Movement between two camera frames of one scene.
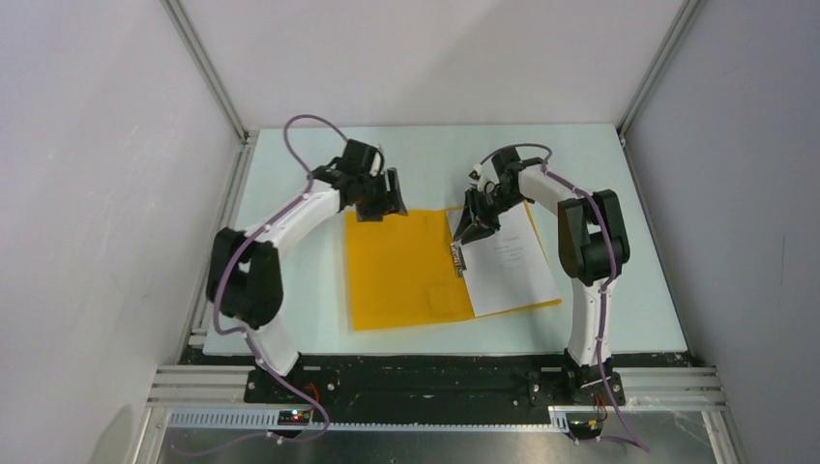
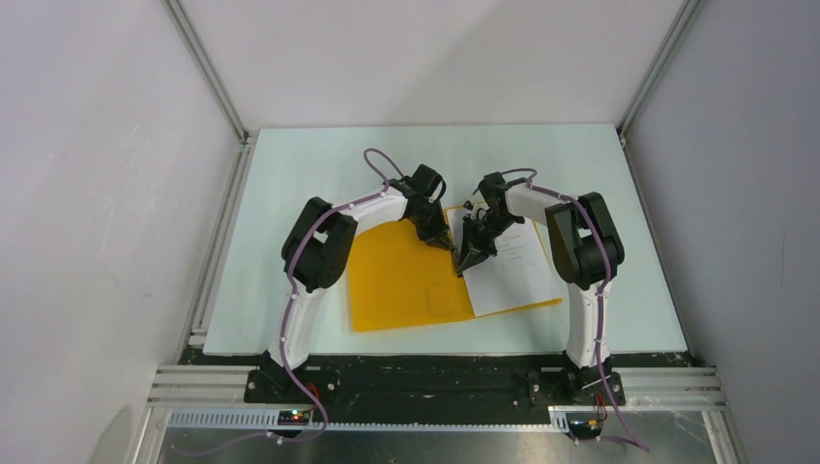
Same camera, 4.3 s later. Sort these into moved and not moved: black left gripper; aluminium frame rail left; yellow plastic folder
Moved: black left gripper
Not moved: yellow plastic folder; aluminium frame rail left
